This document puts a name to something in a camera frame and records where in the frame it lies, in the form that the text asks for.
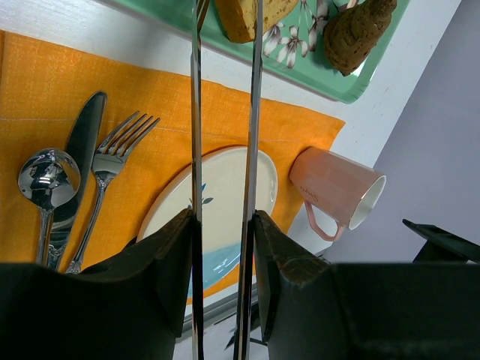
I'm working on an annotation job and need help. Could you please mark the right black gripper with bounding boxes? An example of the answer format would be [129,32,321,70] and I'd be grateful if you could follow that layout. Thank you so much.
[402,219,479,263]

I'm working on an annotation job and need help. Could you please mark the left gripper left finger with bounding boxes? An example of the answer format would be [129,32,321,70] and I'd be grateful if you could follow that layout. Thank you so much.
[1,209,193,359]

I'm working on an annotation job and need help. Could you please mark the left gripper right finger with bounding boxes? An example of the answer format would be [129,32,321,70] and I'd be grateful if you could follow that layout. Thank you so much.
[254,211,479,359]

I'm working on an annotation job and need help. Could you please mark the yellow bread slice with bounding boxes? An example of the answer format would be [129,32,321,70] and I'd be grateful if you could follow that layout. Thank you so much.
[214,0,299,44]

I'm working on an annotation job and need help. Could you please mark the silver metal tongs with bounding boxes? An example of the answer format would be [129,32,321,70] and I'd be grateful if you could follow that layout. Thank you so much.
[190,1,263,359]

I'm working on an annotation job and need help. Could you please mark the white blue ceramic plate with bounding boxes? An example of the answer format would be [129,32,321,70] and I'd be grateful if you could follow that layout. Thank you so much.
[135,145,279,299]

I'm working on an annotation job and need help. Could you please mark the pink mug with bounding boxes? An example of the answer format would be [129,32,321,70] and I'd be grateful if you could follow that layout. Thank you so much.
[289,147,387,242]

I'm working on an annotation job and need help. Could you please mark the silver fork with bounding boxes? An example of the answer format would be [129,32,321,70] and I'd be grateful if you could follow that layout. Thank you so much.
[66,111,161,275]

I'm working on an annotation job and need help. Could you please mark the silver spoon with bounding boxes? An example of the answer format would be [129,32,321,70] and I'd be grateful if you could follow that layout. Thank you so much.
[18,148,81,265]

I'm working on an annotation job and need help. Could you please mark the silver knife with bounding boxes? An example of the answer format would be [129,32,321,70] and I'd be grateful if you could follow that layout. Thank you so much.
[46,91,107,271]

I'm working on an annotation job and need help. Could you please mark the orange cloth placemat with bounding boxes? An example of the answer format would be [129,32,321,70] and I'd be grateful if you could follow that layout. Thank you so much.
[0,30,346,307]

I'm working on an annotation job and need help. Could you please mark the green floral tray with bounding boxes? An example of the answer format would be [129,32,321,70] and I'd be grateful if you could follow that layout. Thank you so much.
[110,1,410,104]

